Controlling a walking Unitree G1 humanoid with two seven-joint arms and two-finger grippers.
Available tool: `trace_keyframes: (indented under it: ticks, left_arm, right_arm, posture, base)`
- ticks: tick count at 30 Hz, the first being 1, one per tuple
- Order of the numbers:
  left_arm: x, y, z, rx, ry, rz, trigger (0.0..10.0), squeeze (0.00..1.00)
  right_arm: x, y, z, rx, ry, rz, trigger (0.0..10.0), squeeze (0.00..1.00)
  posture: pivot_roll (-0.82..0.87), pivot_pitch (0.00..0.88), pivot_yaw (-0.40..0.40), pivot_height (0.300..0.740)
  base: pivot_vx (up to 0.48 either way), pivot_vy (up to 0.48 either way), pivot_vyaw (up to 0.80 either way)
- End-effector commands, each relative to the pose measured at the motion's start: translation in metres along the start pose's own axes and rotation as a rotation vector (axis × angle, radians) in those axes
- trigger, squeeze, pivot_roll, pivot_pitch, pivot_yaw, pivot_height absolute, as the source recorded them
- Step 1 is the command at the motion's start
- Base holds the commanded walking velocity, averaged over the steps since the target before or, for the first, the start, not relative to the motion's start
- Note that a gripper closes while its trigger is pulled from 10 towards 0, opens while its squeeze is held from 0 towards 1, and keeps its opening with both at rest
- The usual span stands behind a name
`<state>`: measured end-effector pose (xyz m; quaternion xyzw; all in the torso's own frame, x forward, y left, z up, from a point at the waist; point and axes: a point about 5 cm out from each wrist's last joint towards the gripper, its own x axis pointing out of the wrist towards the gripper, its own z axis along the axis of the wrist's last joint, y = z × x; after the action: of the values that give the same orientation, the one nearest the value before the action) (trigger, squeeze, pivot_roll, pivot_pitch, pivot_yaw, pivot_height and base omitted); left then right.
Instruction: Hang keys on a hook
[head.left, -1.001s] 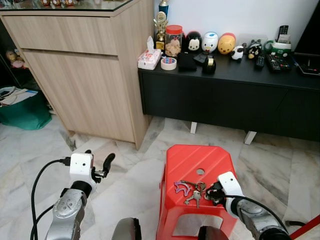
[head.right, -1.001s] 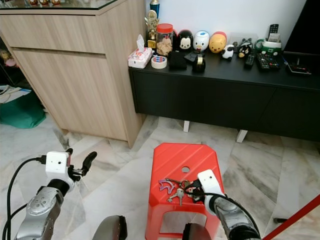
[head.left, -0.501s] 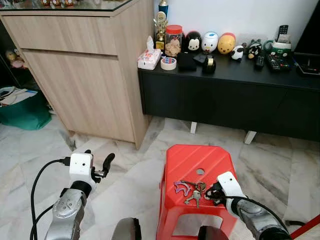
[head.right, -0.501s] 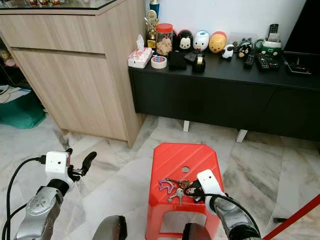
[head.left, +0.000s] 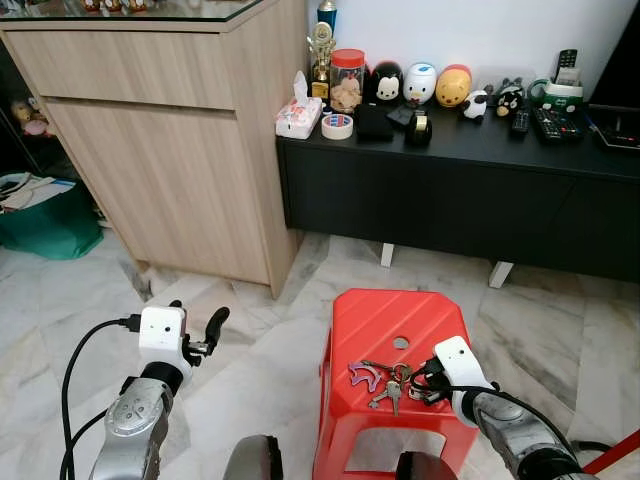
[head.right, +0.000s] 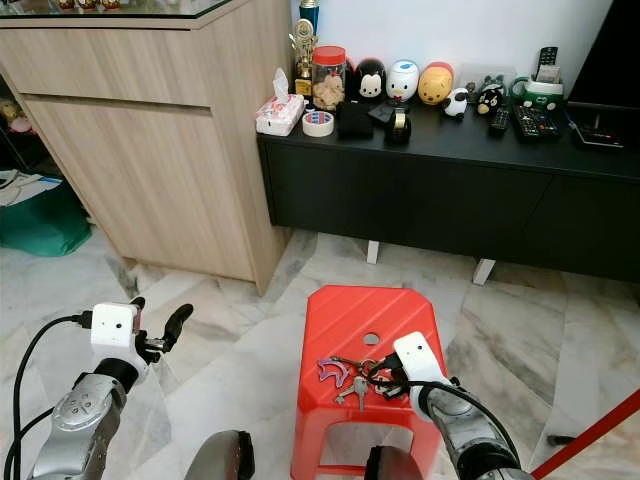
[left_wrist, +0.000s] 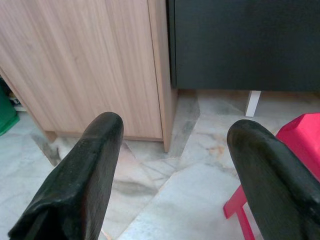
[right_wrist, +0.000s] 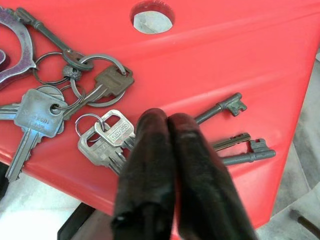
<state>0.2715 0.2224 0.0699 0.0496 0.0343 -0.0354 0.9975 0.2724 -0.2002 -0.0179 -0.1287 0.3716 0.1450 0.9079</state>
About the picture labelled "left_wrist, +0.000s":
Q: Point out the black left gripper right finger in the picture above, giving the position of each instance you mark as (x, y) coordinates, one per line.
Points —
(275, 180)

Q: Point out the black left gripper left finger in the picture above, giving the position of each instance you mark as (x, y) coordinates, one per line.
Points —
(82, 175)

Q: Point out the red plastic stool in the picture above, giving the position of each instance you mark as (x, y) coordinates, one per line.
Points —
(303, 136)

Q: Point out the white cabinet leg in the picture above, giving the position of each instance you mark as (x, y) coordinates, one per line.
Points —
(253, 103)

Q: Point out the small white object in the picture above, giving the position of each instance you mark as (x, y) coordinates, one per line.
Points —
(17, 103)

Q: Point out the green plastic box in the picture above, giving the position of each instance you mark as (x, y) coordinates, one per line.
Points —
(6, 112)

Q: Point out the light wooden cabinet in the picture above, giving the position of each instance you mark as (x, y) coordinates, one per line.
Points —
(75, 62)

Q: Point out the black cabinet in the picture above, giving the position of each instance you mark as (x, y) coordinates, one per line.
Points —
(237, 45)

